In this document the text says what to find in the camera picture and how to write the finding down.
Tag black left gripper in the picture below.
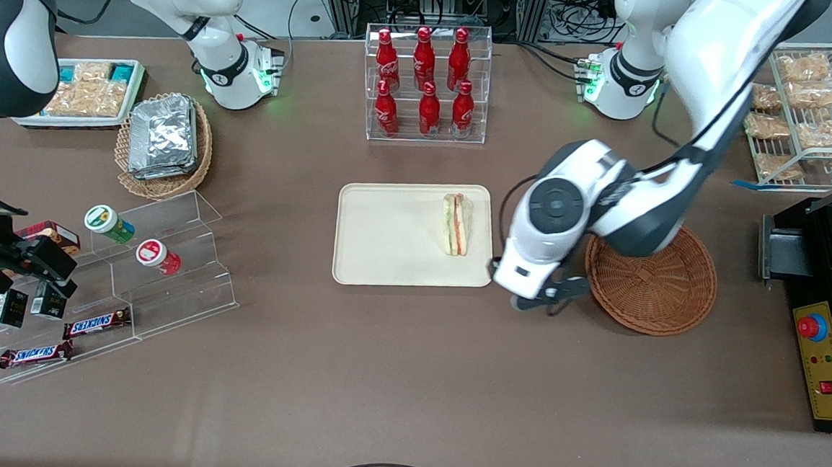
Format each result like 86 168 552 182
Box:
510 271 593 320

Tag triangle sandwich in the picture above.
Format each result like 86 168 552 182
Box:
438 192 476 259

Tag brown round wicker basket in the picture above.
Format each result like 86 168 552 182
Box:
580 219 722 341

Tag white rectangular snack tray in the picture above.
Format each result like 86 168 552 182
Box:
11 53 149 136

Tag light tan wicker basket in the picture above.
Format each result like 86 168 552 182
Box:
112 89 217 203

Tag beige plastic tray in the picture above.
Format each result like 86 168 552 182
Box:
331 177 499 295

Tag small black box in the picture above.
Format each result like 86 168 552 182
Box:
0 288 30 330
29 293 68 322

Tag red-brown carton box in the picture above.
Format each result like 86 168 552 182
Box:
13 218 84 258

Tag brown Snickers bar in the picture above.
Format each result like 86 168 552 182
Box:
0 336 75 374
62 303 133 345

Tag green cup with white lid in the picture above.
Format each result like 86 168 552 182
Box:
82 203 137 246

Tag red cup with white lid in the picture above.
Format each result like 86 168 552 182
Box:
133 237 184 277

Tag clear acrylic stepped display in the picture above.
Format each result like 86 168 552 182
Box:
0 178 247 399

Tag silver foil pack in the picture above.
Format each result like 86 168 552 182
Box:
128 94 201 175
133 159 199 184

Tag clear bag of crackers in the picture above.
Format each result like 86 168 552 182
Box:
91 81 131 120
75 61 114 86
43 81 98 120

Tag red cola bottle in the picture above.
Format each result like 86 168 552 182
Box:
373 29 404 93
411 25 439 92
417 81 443 138
372 78 403 136
446 26 473 93
450 79 477 137

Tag clear acrylic bottle rack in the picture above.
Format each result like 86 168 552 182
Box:
359 19 495 148

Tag clear bag of fried snacks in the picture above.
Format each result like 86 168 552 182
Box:
750 82 784 113
744 112 793 141
776 51 832 86
785 81 832 110
753 153 805 183
795 104 832 151

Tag black machine housing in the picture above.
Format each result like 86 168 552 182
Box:
746 193 832 435

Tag yellow control panel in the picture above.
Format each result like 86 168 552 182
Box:
785 299 832 422

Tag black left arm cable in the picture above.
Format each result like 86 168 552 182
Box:
495 64 688 270

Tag tangled black cables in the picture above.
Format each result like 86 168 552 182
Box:
549 0 630 46

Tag aluminium frame profiles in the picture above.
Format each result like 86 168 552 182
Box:
319 0 555 49

